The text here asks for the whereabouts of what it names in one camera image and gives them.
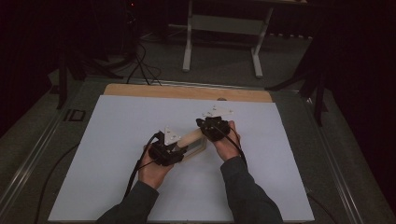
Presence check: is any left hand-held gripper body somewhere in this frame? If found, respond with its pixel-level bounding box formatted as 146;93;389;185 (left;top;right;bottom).
148;125;185;167

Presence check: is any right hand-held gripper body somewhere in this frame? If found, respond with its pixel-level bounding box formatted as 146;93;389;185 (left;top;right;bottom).
200;105;234;143

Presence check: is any wooden picture frame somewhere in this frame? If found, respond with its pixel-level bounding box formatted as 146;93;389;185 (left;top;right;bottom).
175;127;208;163

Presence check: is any person's right hand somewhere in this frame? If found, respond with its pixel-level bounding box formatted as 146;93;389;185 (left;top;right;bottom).
212;119;242;162

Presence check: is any person's left hand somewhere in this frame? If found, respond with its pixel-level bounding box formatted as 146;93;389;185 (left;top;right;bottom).
137;144;175;190

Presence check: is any white table sheet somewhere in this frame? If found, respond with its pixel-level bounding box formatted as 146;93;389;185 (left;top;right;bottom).
48;94;316;223

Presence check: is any black floor socket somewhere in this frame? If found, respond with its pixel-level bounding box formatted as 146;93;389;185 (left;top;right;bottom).
63;108;87;122

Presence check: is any black tripod stand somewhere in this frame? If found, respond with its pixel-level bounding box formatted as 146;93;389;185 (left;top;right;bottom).
265;40;330;127

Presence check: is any right hand-held gripper cable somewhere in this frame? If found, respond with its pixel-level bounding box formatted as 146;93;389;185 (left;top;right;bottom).
214;125;248;168

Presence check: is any hand-held gripper cable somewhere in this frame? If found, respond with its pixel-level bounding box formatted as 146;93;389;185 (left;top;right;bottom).
214;125;248;168
123;132;162;201

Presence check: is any left hand-held gripper cable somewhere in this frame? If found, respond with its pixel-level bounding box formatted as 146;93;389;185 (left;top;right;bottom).
123;132;162;201

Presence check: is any metal floor rail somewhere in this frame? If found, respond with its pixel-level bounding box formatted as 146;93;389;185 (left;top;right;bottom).
302;96;364;224
83;77;301;93
0;105;69;208

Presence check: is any white metal table frame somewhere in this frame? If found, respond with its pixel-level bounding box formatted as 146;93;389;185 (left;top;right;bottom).
167;0;309;79

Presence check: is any bundle of black cables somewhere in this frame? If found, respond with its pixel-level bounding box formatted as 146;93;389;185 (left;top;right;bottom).
125;40;163;87

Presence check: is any thin black cable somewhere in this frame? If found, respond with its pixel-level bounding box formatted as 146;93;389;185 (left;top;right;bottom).
305;191;339;224
33;143;80;224

